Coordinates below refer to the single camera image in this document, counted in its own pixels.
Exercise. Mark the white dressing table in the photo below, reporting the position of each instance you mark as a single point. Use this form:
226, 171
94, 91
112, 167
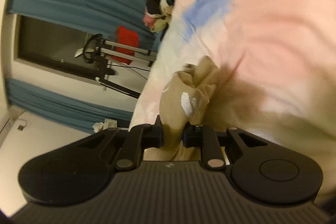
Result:
110, 123

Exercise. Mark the tan hoodie with skeleton print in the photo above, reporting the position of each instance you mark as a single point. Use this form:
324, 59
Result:
170, 104

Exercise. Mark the dark window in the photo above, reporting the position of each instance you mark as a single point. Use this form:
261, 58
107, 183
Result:
47, 37

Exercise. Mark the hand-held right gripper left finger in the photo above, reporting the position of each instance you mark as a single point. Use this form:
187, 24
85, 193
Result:
158, 136

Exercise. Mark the narrow blue curtain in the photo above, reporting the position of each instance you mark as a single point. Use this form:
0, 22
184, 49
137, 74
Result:
65, 106

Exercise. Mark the pastel tie-dye blanket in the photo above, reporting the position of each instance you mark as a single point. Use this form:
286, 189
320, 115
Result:
262, 16

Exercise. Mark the white tissue pack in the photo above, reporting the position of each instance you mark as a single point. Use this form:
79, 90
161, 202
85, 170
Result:
98, 127

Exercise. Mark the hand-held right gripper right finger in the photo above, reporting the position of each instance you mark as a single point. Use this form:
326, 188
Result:
188, 136

